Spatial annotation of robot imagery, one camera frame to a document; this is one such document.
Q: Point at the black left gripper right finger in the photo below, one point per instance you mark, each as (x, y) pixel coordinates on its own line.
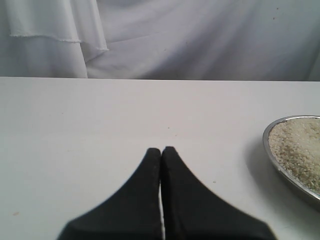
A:
(192, 212)

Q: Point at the white backdrop cloth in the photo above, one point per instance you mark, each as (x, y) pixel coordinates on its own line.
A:
(260, 40)

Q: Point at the round steel rice plate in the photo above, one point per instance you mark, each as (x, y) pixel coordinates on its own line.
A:
(292, 145)

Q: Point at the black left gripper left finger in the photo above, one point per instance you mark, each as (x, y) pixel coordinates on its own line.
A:
(131, 213)

